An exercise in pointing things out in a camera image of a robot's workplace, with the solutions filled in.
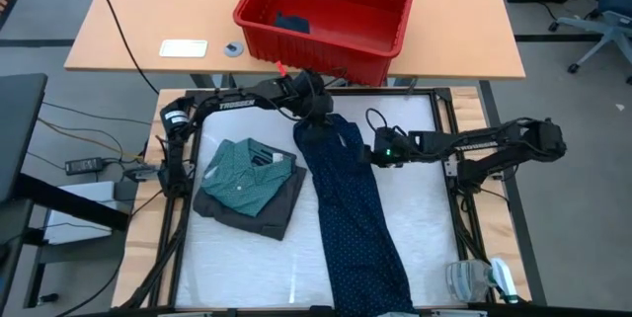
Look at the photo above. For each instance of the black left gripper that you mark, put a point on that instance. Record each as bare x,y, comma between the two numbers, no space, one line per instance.
312,100

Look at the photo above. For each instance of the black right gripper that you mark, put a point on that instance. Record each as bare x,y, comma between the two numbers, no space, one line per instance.
390,149

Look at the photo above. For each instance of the red plastic bin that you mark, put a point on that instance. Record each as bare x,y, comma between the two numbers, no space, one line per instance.
336,45

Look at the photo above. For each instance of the navy patterned garment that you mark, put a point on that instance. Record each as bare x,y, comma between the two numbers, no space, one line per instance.
350,208

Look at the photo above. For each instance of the small blue cloth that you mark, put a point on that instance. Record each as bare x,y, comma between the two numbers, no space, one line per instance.
292,23

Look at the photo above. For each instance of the green patterned shorts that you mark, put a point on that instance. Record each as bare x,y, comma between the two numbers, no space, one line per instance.
247,179

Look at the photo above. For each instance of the dark grey shorts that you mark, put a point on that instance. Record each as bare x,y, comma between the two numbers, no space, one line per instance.
276,218

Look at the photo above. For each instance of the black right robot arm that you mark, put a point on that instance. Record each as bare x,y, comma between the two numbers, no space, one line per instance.
484,144

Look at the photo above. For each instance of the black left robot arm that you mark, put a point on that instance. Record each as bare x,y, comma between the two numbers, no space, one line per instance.
222,104

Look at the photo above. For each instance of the red tag on arm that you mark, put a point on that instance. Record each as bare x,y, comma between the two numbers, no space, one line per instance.
280,67

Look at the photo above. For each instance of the grey round desk grommet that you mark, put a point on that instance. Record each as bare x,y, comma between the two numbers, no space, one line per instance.
233,49

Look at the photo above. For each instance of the white rectangular card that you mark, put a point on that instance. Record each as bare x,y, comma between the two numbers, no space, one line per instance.
182,48

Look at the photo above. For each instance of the light wooden desk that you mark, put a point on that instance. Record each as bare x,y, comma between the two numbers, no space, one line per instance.
444,21

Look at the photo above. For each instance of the clear spray bottle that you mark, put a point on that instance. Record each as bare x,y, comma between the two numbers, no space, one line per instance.
474,282

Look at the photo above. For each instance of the black power adapter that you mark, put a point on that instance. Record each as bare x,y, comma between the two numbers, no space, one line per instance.
85,165

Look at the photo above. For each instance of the white box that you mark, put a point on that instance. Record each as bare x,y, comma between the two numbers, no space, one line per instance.
84,213

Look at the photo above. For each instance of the blue office chair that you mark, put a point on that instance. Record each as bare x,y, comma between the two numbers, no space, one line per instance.
612,16

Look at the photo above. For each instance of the black stand bar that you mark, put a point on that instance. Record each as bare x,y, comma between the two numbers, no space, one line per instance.
74,203

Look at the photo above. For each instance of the black flat screen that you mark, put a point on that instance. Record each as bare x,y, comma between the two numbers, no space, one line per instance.
20,129

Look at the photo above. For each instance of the black aluminium table frame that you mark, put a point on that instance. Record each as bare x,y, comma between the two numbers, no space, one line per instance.
439,97

